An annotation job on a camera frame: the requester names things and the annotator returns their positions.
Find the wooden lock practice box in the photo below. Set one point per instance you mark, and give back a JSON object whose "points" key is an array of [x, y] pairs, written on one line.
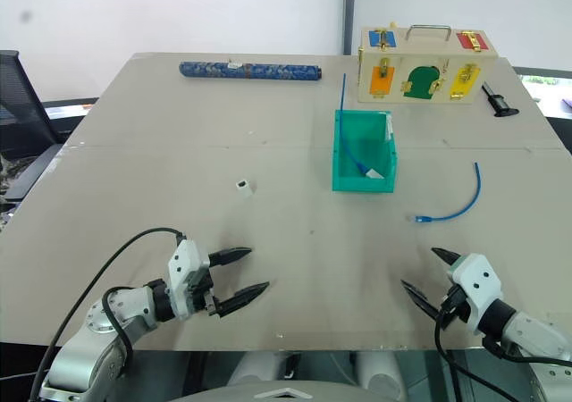
{"points": [[415, 62]]}

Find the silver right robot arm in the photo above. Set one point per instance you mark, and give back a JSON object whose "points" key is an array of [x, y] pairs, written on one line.
{"points": [[536, 335]]}

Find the black hand tool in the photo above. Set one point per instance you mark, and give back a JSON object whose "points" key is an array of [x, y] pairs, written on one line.
{"points": [[500, 105]]}

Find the dark desk with papers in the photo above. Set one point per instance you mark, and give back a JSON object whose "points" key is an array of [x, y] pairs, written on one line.
{"points": [[67, 116]]}

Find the grey robot torso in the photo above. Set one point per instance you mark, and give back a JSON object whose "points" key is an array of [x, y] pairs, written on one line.
{"points": [[286, 393]]}

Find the small white connector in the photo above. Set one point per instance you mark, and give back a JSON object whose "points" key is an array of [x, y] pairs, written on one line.
{"points": [[245, 189]]}

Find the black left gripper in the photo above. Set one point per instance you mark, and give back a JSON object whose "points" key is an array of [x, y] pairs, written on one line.
{"points": [[202, 292]]}

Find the green plastic bin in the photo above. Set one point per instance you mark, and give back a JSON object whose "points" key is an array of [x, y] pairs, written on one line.
{"points": [[362, 183]]}

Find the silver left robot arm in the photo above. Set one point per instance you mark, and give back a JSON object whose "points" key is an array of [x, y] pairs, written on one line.
{"points": [[80, 353]]}

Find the black mesh office chair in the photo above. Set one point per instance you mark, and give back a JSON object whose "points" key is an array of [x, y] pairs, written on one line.
{"points": [[18, 107]]}

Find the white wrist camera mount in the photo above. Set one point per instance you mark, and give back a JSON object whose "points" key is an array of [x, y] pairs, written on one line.
{"points": [[183, 263], [478, 277]]}

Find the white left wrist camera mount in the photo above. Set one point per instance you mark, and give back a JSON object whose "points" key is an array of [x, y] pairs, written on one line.
{"points": [[183, 263]]}

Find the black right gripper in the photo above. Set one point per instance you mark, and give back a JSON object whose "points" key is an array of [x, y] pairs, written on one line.
{"points": [[458, 308]]}

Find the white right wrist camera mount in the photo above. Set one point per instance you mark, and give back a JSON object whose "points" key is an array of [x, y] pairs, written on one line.
{"points": [[478, 277]]}

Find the grey rounded cylinder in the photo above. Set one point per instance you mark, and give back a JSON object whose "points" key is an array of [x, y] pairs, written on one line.
{"points": [[257, 371], [380, 375]]}

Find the dark vertical pole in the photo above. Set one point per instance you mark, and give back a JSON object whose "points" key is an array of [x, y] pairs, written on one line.
{"points": [[349, 13]]}

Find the blue patterned rolled scroll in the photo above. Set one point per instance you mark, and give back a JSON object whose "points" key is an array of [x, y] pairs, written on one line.
{"points": [[250, 71]]}

